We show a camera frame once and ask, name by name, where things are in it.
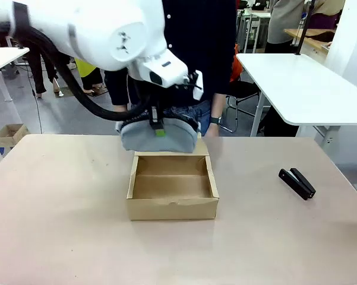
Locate white table with grey leg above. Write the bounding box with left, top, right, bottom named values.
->
left=0, top=46, right=30, bottom=103

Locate person in dark shirt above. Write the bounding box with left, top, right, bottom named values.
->
left=103, top=0, right=238, bottom=137

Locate person's left hand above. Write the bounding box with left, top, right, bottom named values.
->
left=204, top=122, right=221, bottom=137

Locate black stapler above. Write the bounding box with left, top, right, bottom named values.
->
left=278, top=167, right=317, bottom=201

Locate black chair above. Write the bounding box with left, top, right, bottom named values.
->
left=225, top=80, right=261, bottom=134

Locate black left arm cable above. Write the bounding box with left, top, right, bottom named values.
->
left=0, top=20, right=153, bottom=122

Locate person in beige top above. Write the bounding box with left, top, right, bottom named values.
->
left=266, top=0, right=345, bottom=54

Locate wooden table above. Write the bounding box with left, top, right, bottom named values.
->
left=284, top=28, right=336, bottom=55

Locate person's left forearm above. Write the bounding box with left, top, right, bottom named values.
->
left=211, top=93, right=227, bottom=118

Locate small open cardboard box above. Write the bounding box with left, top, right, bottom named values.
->
left=0, top=123, right=30, bottom=148

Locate grey zipper pouch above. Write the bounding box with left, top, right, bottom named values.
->
left=115, top=115, right=202, bottom=154

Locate large white table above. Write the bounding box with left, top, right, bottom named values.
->
left=236, top=53, right=357, bottom=137

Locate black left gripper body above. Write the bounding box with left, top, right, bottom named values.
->
left=135, top=80, right=168, bottom=110

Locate brown cardboard box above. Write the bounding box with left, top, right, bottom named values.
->
left=125, top=136, right=220, bottom=221

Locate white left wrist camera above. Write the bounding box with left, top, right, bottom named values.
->
left=187, top=69, right=204, bottom=101

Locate person in black clothes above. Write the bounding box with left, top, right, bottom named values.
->
left=26, top=47, right=61, bottom=99

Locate purple cloth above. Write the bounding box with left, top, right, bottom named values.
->
left=309, top=11, right=342, bottom=30

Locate black pole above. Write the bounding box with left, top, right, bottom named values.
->
left=293, top=0, right=315, bottom=56

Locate person in yellow apron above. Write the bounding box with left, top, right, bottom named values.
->
left=73, top=58, right=104, bottom=95

